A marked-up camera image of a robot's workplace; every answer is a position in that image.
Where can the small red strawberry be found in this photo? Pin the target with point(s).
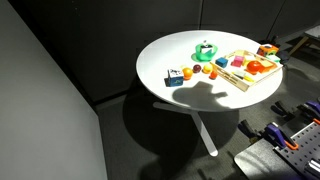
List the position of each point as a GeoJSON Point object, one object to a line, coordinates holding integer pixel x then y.
{"type": "Point", "coordinates": [213, 75]}

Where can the grey white robot base link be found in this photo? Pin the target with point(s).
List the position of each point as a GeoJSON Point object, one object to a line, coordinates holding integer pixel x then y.
{"type": "Point", "coordinates": [313, 167]}

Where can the wooden tray box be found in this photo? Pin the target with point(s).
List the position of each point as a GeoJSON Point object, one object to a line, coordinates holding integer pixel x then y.
{"type": "Point", "coordinates": [235, 82]}

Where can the orange shape sorter box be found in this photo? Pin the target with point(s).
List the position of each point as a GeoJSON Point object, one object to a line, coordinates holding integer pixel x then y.
{"type": "Point", "coordinates": [266, 50]}

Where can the dark red toy plum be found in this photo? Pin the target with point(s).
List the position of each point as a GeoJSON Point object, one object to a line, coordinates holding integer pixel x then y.
{"type": "Point", "coordinates": [197, 68]}

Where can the yellow toy lemon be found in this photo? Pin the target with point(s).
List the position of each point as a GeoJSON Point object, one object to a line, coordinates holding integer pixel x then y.
{"type": "Point", "coordinates": [207, 68]}

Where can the green plastic bowl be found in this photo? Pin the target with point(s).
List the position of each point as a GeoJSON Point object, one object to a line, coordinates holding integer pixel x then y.
{"type": "Point", "coordinates": [200, 56]}

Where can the white table base legs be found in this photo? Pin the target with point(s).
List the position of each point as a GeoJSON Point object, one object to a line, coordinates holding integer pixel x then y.
{"type": "Point", "coordinates": [203, 133]}

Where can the black white toy block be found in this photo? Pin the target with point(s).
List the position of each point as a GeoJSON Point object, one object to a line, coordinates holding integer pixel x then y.
{"type": "Point", "coordinates": [207, 50]}

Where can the pink cube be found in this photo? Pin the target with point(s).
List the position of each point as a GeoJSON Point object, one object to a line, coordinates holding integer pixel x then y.
{"type": "Point", "coordinates": [237, 61]}

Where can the yellow-green cube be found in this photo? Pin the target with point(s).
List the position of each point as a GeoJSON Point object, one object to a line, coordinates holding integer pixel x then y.
{"type": "Point", "coordinates": [250, 59]}

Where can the red toy tomato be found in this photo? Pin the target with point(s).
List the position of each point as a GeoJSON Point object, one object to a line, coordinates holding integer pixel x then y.
{"type": "Point", "coordinates": [253, 67]}

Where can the orange cube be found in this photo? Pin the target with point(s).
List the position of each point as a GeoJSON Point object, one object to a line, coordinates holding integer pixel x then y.
{"type": "Point", "coordinates": [267, 66]}

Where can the teal green cube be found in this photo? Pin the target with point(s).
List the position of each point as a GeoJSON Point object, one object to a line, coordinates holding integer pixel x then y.
{"type": "Point", "coordinates": [273, 58]}

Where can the dark grey stand plate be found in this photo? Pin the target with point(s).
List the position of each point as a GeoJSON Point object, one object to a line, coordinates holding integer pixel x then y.
{"type": "Point", "coordinates": [256, 161]}

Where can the purple black spring clamp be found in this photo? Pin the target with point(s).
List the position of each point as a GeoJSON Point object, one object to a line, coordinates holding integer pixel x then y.
{"type": "Point", "coordinates": [311, 108]}
{"type": "Point", "coordinates": [276, 133]}

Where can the black perforated pegboard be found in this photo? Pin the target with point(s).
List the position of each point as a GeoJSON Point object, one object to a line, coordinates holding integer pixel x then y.
{"type": "Point", "coordinates": [305, 146]}

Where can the chair with wooden legs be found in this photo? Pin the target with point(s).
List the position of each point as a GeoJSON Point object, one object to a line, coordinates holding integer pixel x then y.
{"type": "Point", "coordinates": [311, 35]}

